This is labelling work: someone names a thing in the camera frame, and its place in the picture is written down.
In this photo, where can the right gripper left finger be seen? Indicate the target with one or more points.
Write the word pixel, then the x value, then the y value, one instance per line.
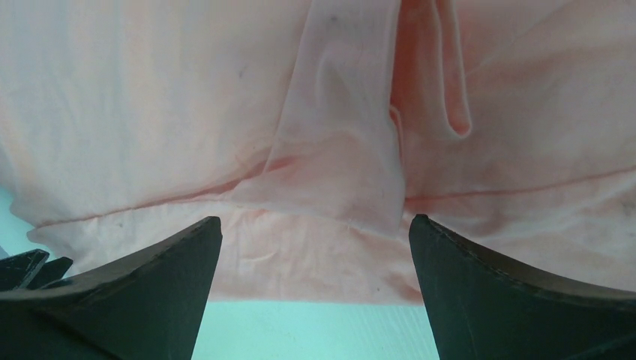
pixel 146 305

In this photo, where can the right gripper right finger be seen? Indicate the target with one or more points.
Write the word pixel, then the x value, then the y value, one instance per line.
pixel 482 304

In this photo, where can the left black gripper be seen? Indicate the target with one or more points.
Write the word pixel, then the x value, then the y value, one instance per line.
pixel 32 270

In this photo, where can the salmon pink t shirt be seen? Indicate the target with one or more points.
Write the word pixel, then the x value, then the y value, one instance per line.
pixel 317 130

